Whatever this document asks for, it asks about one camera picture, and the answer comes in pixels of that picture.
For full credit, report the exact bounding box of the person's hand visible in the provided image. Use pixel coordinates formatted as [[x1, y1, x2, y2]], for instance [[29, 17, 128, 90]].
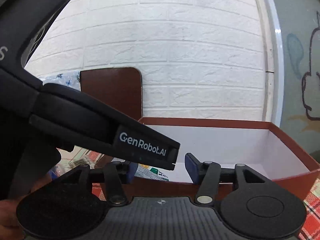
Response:
[[0, 199, 24, 240]]

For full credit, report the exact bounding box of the floral plastic bag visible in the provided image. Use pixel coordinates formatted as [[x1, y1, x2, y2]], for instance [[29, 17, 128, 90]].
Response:
[[39, 70, 81, 90]]

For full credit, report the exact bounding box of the patterned packet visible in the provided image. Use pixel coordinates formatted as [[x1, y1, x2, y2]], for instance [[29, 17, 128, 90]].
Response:
[[135, 164, 169, 181]]

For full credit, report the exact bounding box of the brown cardboard shoe box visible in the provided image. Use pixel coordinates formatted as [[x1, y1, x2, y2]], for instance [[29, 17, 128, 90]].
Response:
[[124, 117, 319, 199]]

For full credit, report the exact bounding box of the red plaid bed sheet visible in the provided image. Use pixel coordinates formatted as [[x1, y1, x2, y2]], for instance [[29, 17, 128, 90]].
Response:
[[49, 151, 319, 239]]

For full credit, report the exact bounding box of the white door frame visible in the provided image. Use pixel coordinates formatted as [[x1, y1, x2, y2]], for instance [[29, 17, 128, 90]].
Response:
[[255, 0, 284, 127]]

